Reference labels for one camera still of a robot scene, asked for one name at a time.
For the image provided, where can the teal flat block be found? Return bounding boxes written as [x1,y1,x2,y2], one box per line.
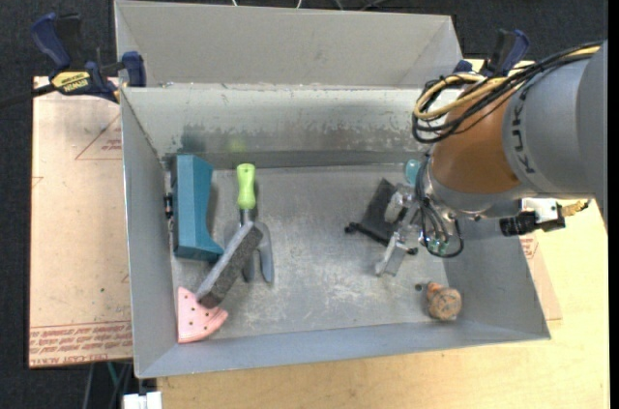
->
[170,154,226,264]

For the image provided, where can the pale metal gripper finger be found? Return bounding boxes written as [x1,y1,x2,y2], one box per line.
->
[386,243,419,278]
[374,233,403,277]

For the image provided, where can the grey metal bin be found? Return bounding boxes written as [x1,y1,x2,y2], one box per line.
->
[113,0,552,380]

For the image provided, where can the orange-brown lumpy toy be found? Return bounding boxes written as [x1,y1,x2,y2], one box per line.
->
[425,281,463,322]

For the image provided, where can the brown cardboard board red print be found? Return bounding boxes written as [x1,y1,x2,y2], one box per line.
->
[28,75,565,369]

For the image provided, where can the pale teal rounded object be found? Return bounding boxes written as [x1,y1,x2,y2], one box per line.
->
[404,159,423,186]

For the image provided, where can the green-handled garden trowel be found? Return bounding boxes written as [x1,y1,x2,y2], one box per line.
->
[235,162,277,285]

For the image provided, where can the grey and black sponge block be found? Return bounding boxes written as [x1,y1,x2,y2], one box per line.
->
[194,221,265,309]

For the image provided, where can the pink triangular sponge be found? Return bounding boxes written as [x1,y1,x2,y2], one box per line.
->
[175,285,230,345]

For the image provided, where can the black folding clip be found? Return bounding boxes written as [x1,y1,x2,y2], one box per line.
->
[343,177,403,247]

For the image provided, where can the black cylinder on white bracket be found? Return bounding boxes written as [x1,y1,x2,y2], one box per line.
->
[499,196,592,238]

